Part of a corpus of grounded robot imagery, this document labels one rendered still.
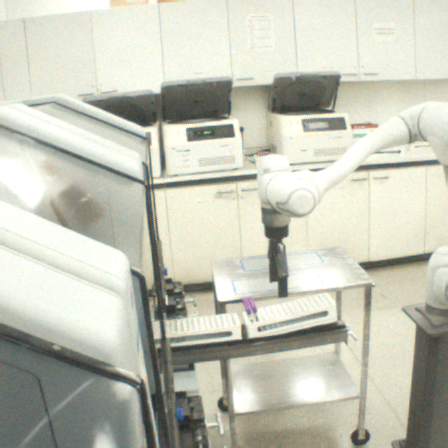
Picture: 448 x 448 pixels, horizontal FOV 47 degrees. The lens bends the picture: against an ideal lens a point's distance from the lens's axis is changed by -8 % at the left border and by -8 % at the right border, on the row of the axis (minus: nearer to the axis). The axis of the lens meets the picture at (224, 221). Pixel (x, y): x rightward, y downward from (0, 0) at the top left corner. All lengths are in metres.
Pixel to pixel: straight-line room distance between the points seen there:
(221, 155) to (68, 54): 1.39
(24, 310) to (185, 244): 3.64
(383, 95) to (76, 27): 2.65
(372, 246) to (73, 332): 4.05
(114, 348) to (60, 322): 0.05
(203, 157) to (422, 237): 1.91
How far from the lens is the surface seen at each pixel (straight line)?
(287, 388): 2.48
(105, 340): 0.48
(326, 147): 4.13
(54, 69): 4.25
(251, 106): 4.61
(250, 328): 1.76
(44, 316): 0.48
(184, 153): 3.95
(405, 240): 4.56
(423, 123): 1.75
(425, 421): 2.34
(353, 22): 4.49
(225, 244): 4.11
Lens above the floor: 1.65
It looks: 16 degrees down
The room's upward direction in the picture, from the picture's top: 4 degrees counter-clockwise
